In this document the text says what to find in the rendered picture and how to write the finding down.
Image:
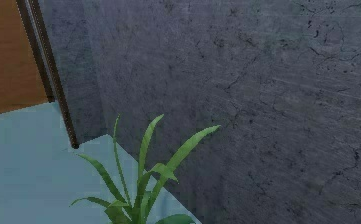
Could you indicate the green house plant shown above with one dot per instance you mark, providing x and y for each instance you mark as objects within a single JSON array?
[{"x": 142, "y": 186}]

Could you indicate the brown wooden room door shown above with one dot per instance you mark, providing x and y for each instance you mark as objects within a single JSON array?
[{"x": 11, "y": 56}]

